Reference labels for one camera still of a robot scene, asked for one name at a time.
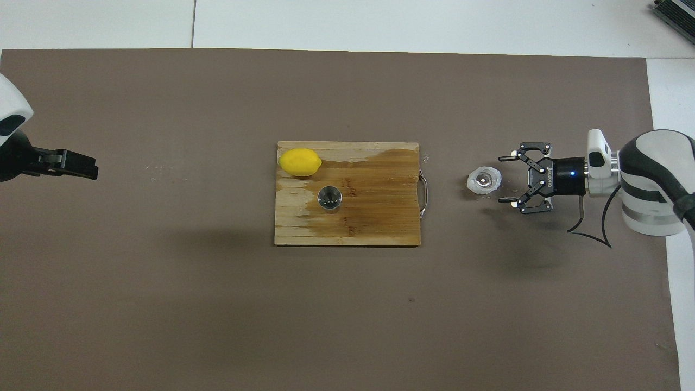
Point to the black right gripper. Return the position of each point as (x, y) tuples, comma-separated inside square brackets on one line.
[(564, 176)]

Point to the brown paper table mat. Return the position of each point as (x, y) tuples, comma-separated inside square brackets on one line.
[(380, 315)]

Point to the small clear glass cup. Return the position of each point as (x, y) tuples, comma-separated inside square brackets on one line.
[(484, 181)]

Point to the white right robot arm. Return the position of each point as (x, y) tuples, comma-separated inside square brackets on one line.
[(651, 174)]

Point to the black finned device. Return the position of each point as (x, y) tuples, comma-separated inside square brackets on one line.
[(676, 12)]

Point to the wooden cutting board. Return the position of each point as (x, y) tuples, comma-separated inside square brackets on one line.
[(374, 217)]

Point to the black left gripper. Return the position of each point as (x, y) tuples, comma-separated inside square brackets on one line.
[(13, 160)]

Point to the steel double jigger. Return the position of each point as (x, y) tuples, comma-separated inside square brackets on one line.
[(329, 197)]

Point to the yellow lemon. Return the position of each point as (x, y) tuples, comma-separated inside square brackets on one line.
[(299, 162)]

